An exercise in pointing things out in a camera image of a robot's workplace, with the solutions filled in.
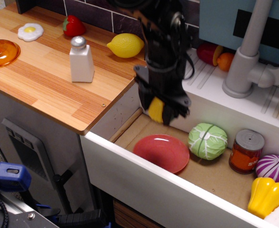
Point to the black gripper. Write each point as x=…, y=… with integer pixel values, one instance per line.
x=166, y=84

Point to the yellow toy corn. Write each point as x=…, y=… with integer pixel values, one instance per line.
x=155, y=110

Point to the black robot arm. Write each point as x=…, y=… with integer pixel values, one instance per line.
x=166, y=44

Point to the pink plastic plate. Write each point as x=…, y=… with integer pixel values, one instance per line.
x=164, y=151

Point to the green toy cabbage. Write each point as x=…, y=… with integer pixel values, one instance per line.
x=207, y=141

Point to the yellow toy lemon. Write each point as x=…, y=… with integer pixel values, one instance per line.
x=126, y=45

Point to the red toy apple half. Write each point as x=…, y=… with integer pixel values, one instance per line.
x=209, y=52

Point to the orange toy fruit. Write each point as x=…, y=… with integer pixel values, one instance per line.
x=224, y=61

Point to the white salt shaker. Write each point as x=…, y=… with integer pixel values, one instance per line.
x=81, y=61

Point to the white toy sink basin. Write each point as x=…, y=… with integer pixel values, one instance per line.
x=208, y=194

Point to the grey toy faucet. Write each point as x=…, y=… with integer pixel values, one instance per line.
x=245, y=68

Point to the orange toy sauce can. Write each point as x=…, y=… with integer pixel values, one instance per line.
x=246, y=151

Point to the red toy strawberry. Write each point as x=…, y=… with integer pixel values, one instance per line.
x=72, y=26

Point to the purple toy onion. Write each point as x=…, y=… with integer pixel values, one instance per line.
x=268, y=166

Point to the grey toy oven door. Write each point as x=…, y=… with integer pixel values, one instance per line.
x=31, y=152

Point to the yellow toy bell pepper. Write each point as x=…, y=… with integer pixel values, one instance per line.
x=264, y=197

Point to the toy fried egg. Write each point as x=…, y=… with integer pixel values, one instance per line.
x=30, y=32

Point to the orange transparent pot lid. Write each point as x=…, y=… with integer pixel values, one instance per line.
x=9, y=52

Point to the blue clamp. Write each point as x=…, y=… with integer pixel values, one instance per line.
x=14, y=177

